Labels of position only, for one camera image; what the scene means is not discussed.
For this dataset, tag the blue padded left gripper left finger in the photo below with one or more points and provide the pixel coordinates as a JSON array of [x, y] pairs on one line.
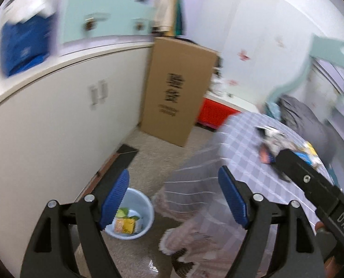
[[50, 252]]

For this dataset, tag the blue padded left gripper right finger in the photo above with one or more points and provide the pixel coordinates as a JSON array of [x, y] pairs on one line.
[[296, 253]]

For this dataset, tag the yellow snack bag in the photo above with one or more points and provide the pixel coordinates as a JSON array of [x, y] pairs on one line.
[[125, 226]]

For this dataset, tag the light blue plastic trash bin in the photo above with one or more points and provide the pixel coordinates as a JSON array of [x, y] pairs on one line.
[[137, 205]]

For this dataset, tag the grey folded duvet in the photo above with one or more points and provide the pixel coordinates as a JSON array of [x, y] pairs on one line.
[[300, 118]]

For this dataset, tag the long white low cabinet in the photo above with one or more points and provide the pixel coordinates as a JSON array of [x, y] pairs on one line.
[[59, 124]]

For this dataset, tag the red storage box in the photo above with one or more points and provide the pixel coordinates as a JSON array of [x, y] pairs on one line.
[[213, 114]]

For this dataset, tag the tall brown cardboard box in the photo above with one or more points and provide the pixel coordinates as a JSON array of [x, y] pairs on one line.
[[179, 76]]

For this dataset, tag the blue paper gift bag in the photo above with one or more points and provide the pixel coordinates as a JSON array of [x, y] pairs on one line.
[[25, 45]]

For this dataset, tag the mint drawer shelf unit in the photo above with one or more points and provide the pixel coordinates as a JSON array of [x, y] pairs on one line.
[[87, 19]]

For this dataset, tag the hanging jackets row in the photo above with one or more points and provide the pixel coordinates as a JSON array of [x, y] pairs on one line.
[[168, 18]]

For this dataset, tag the teal bunk bed frame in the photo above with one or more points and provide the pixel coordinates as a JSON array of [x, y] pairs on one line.
[[328, 50]]

